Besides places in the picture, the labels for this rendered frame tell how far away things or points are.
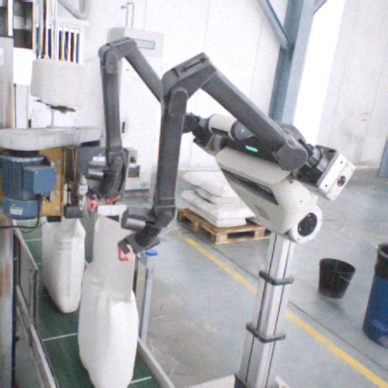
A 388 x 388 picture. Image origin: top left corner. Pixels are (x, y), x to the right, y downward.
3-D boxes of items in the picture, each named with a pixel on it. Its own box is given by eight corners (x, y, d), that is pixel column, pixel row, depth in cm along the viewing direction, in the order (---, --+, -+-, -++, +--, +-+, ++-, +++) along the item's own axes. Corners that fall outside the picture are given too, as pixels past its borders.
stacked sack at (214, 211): (264, 219, 481) (267, 206, 477) (216, 223, 449) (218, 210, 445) (240, 207, 516) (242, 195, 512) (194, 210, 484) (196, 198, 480)
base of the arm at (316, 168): (318, 146, 130) (296, 180, 131) (303, 132, 126) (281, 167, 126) (340, 152, 123) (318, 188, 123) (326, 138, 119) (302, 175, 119)
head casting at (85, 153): (125, 204, 207) (129, 143, 199) (74, 207, 196) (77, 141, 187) (103, 187, 232) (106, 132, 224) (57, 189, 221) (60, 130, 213)
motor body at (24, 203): (46, 221, 170) (48, 158, 163) (4, 223, 164) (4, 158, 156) (37, 209, 183) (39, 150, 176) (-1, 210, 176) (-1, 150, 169)
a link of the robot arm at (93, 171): (123, 158, 165) (117, 150, 172) (93, 154, 160) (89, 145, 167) (116, 186, 169) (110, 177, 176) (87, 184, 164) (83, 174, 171)
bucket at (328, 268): (357, 298, 374) (364, 270, 366) (332, 303, 360) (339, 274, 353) (329, 282, 399) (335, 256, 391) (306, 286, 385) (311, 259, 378)
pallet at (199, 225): (297, 235, 517) (299, 223, 513) (215, 245, 458) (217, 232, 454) (252, 212, 584) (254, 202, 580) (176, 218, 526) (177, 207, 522)
